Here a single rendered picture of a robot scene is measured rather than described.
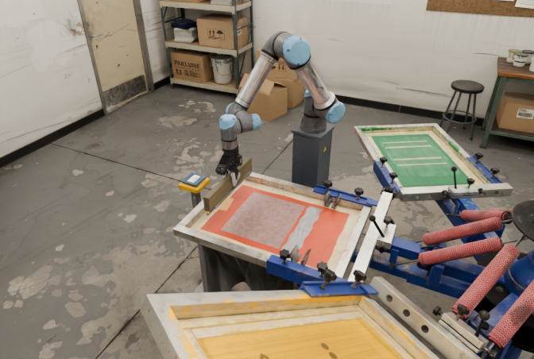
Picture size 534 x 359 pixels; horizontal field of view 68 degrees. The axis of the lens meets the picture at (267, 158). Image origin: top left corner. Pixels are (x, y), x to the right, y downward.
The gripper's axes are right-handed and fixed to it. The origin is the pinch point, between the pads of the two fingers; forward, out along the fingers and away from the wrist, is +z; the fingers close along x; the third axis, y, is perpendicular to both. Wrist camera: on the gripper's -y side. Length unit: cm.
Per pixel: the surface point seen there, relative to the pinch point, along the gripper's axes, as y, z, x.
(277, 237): -10.7, 14.2, -30.7
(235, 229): -13.7, 14.1, -10.2
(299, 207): 14.3, 14.3, -31.3
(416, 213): 166, 110, -84
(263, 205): 8.3, 14.2, -14.0
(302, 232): -2.8, 13.8, -39.7
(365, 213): 20, 11, -64
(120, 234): 33, 109, 131
